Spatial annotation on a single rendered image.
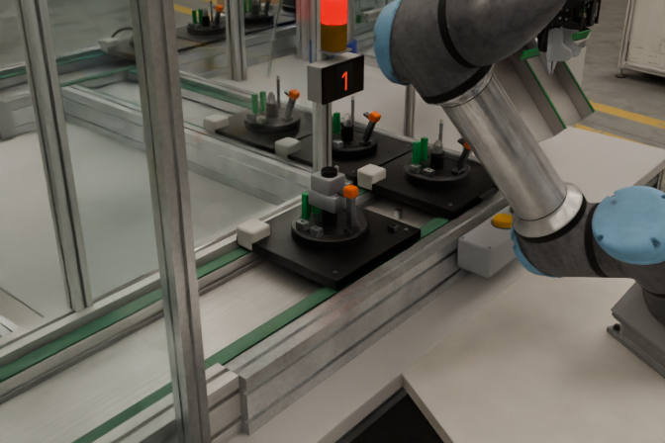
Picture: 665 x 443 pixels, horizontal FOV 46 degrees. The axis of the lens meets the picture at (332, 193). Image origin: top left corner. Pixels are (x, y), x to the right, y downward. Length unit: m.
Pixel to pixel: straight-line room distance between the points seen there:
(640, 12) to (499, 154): 4.78
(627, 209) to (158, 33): 0.72
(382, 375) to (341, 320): 0.11
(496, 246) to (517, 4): 0.58
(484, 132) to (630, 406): 0.47
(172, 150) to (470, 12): 0.39
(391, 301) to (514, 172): 0.32
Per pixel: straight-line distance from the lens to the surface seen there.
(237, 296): 1.36
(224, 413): 1.13
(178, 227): 0.86
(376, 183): 1.63
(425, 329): 1.37
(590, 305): 1.50
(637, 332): 1.38
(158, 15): 0.78
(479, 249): 1.43
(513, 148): 1.14
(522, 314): 1.44
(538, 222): 1.22
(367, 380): 1.26
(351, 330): 1.26
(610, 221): 1.20
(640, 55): 5.93
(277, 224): 1.46
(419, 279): 1.38
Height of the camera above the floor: 1.65
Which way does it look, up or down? 25 degrees down
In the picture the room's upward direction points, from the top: straight up
